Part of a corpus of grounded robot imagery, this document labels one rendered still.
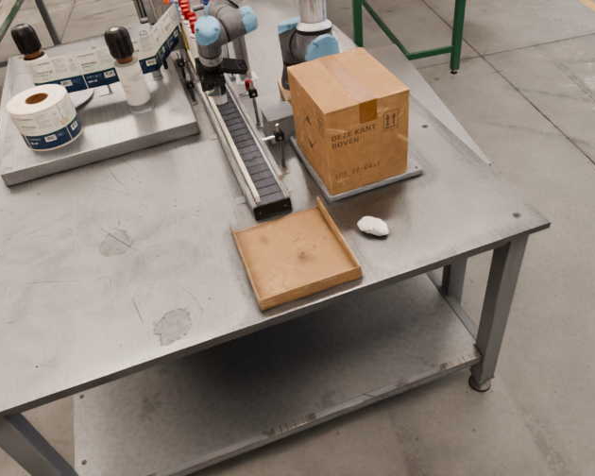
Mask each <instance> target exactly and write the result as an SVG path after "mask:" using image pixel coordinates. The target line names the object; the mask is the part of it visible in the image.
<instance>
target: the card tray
mask: <svg viewBox="0 0 595 476"><path fill-rule="evenodd" d="M229 224H230V228H231V232H232V235H233V237H234V240H235V243H236V245H237V247H238V250H239V252H240V255H241V257H242V260H243V263H244V265H245V268H246V272H247V274H248V277H249V279H250V282H251V284H252V287H253V290H254V292H255V295H256V298H257V299H258V302H259V305H260V307H261V310H262V311H264V310H267V309H270V308H273V307H276V306H279V305H282V304H284V303H287V302H290V301H292V300H295V299H298V298H303V297H306V296H309V295H311V294H314V293H317V292H320V291H323V290H326V289H329V288H332V287H333V286H336V285H339V284H342V283H345V282H348V281H353V280H356V279H359V278H361V277H362V268H361V265H360V264H359V262H358V261H357V259H356V257H355V256H354V254H353V252H352V251H351V249H350V248H349V245H348V244H347V242H346V240H345V239H344V237H343V236H342V234H341V232H340V231H339V229H338V228H337V227H336V225H335V224H334V222H333V220H332V218H331V216H330V215H329V213H328V212H327V210H326V208H325V207H324V205H323V203H322V202H321V200H320V199H319V197H318V196H317V206H316V207H313V208H311V209H308V210H305V211H301V212H296V213H293V214H290V215H287V216H284V217H281V218H278V219H275V220H272V221H268V222H265V223H262V224H260V225H257V226H253V227H250V228H247V229H242V230H238V231H235V232H234V230H233V227H232V225H231V223H229Z"/></svg>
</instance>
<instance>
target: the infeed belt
mask: <svg viewBox="0 0 595 476"><path fill-rule="evenodd" d="M226 92H227V99H228V103H227V104H225V105H223V106H216V107H217V109H218V111H219V113H220V115H221V117H222V119H223V121H224V123H225V125H226V127H227V130H228V132H229V135H230V137H231V139H232V140H233V142H234V144H235V146H236V149H237V151H238V153H239V155H240V157H241V159H242V161H243V163H244V165H245V167H246V170H247V172H248V174H249V176H250V178H251V180H252V182H253V184H254V186H255V188H256V191H257V193H258V195H259V197H260V201H259V202H256V201H255V199H254V196H253V194H252V193H251V191H250V189H249V187H248V184H247V181H246V185H247V187H248V189H249V191H250V193H251V195H252V197H253V199H254V201H255V203H256V206H257V207H258V208H259V207H262V206H264V205H268V204H271V203H274V202H277V201H281V200H284V199H286V198H285V196H284V194H283V192H282V190H281V188H280V186H279V184H278V183H277V181H276V179H275V177H274V176H273V174H272V172H271V170H270V168H269V166H268V164H267V163H266V161H265V159H264V156H263V154H262V152H261V151H260V149H259V147H258V146H257V144H256V142H255V140H254V138H253V137H252V135H251V133H250V131H249V129H248V127H247V125H246V123H245V121H244V119H243V117H242V115H241V113H240V112H239V111H238V109H237V107H236V105H235V103H234V101H233V99H232V98H231V96H230V93H229V91H228V89H227V87H226ZM207 99H208V97H207ZM208 101H209V99H208ZM209 103H210V101H209ZM210 105H211V103H210ZM211 107H212V105H211ZM212 111H213V107H212ZM213 113H214V111H213ZM214 115H215V113H214ZM215 117H216V115H215ZM216 119H217V117H216ZM217 121H218V119H217ZM218 124H219V121H218ZM219 126H220V124H219ZM220 127H221V126H220ZM221 129H222V128H221ZM222 131H223V129H222ZM223 133H224V131H223ZM224 136H225V133H224ZM225 138H226V136H225ZM226 140H227V138H226ZM227 142H228V140H227ZM228 144H229V142H228ZM229 148H230V144H229ZM230 150H231V148H230ZM231 152H232V150H231ZM232 154H233V152H232ZM233 156H234V154H233ZM234 159H235V160H236V158H235V156H234ZM236 162H237V161H236ZM237 164H238V162H237ZM238 166H239V164H238ZM239 168H240V166H239ZM240 171H241V173H242V175H243V172H242V170H241V168H240ZM243 177H244V175H243ZM244 179H245V177H244ZM245 180H246V179H245Z"/></svg>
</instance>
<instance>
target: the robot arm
mask: <svg viewBox="0 0 595 476"><path fill-rule="evenodd" d="M298 1H299V14H300V16H298V17H294V18H290V19H287V20H284V21H282V22H280V23H279V24H278V35H279V40H280V51H281V56H282V62H283V69H282V76H281V85H282V88H283V89H285V90H287V91H290V87H289V80H288V73H287V67H290V66H293V65H297V64H301V63H303V62H307V61H311V60H316V59H318V58H322V57H325V56H328V55H334V54H338V51H339V44H338V41H337V40H336V38H335V37H334V36H333V35H332V23H331V22H330V21H329V20H328V19H327V11H326V0H298ZM242 2H243V0H213V1H211V2H210V3H209V4H208V5H207V7H206V9H205V14H206V16H202V17H200V18H198V19H197V20H196V22H195V40H196V46H197V52H198V56H199V58H195V70H196V75H197V76H199V79H200V83H201V87H202V92H207V91H211V90H213V91H212V92H210V93H208V96H218V95H220V97H221V96H224V95H225V93H226V85H225V84H226V80H225V76H224V73H226V74H238V75H245V74H246V73H247V71H248V67H247V63H246V61H245V60H244V59H229V58H223V52H222V45H224V44H226V43H230V42H232V41H234V40H236V39H238V38H240V37H242V36H244V35H246V34H248V33H249V32H251V31H253V30H255V29H256V28H257V25H258V24H257V19H256V16H255V14H254V12H253V10H252V8H251V7H249V6H243V7H240V6H241V4H242Z"/></svg>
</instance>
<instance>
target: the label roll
mask: <svg viewBox="0 0 595 476"><path fill-rule="evenodd" d="M7 110H8V113H9V115H10V117H11V118H12V120H13V122H14V124H15V126H16V127H17V128H18V130H19V132H20V134H21V136H22V137H23V139H24V141H25V144H26V145H27V147H28V148H30V149H32V150H35V151H47V150H52V149H56V148H59V147H62V146H64V145H68V144H69V143H71V142H72V141H73V140H75V139H76V138H77V137H78V136H79V135H80V133H81V132H82V129H83V126H82V124H81V122H80V120H79V118H78V116H77V112H76V110H75V108H74V106H73V103H72V101H71V99H70V97H69V95H68V93H67V91H66V89H65V88H64V87H63V86H61V85H58V84H46V85H41V86H37V87H33V88H30V89H27V90H25V91H23V92H21V93H18V94H16V95H15V96H13V97H12V98H11V99H10V101H9V102H8V103H7Z"/></svg>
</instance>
